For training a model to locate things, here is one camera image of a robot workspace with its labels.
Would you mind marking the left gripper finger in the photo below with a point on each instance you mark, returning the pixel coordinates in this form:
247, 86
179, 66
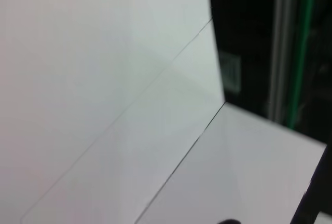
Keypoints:
230, 222

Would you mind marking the grey aluminium frame post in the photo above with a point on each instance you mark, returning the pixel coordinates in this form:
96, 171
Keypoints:
281, 40

